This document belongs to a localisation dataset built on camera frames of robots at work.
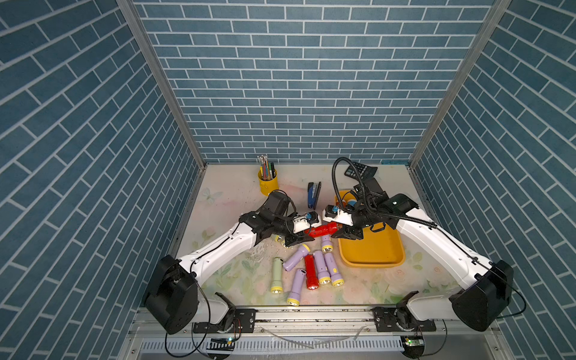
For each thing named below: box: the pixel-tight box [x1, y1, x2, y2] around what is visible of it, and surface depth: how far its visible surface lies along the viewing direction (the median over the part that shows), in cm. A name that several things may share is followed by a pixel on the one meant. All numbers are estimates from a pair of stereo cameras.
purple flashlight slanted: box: [282, 243, 311, 272], surface depth 87 cm
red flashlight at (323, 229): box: [303, 222, 339, 238], surface depth 73 cm
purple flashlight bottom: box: [286, 268, 307, 307], surface depth 80 cm
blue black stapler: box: [307, 181, 322, 211], surface depth 107 cm
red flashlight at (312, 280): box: [304, 254, 320, 291], surface depth 84 cm
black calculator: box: [344, 162, 378, 182], surface depth 118 cm
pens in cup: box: [257, 153, 277, 181], surface depth 104 cm
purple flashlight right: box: [324, 252, 345, 288], surface depth 84 cm
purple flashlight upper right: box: [321, 234, 334, 253], surface depth 90 cm
